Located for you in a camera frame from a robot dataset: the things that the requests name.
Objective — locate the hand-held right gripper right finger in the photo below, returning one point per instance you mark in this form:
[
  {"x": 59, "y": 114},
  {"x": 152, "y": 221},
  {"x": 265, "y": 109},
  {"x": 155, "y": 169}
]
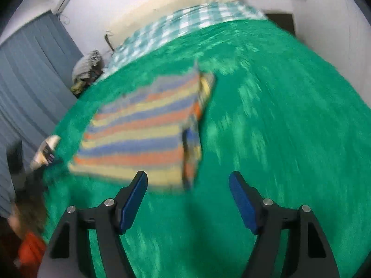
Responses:
[{"x": 246, "y": 205}]

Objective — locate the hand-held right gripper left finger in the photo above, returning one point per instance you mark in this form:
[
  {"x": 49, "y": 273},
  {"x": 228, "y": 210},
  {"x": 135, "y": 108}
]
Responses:
[{"x": 132, "y": 204}]

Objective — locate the striped knit shirt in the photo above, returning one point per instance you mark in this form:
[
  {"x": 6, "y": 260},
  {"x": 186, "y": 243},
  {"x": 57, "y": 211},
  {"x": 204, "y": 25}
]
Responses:
[{"x": 139, "y": 127}]

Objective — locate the pile of clothes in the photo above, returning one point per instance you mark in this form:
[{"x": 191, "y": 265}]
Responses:
[{"x": 88, "y": 66}]

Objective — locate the beige patterned cushion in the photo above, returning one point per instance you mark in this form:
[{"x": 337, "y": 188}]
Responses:
[{"x": 46, "y": 150}]

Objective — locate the smartphone with dark screen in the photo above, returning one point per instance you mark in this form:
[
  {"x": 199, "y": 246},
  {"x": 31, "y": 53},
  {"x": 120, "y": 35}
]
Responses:
[{"x": 48, "y": 154}]

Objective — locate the person's orange clothing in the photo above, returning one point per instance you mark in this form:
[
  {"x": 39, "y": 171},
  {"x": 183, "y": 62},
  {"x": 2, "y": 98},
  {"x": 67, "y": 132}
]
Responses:
[{"x": 30, "y": 252}]

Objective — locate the blue-grey curtain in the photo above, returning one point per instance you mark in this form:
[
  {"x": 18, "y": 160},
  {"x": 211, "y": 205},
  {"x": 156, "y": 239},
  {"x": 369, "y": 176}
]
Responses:
[{"x": 32, "y": 78}]

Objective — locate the green velvet blanket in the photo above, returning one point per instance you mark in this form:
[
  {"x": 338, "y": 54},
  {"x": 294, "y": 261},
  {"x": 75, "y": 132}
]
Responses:
[{"x": 275, "y": 121}]

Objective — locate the green checked bed sheet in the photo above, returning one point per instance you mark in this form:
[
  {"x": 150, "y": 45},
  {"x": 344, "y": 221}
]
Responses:
[{"x": 185, "y": 24}]

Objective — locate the cream bed pillow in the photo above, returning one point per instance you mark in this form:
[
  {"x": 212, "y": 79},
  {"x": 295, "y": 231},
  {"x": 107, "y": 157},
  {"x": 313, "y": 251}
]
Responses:
[{"x": 174, "y": 3}]

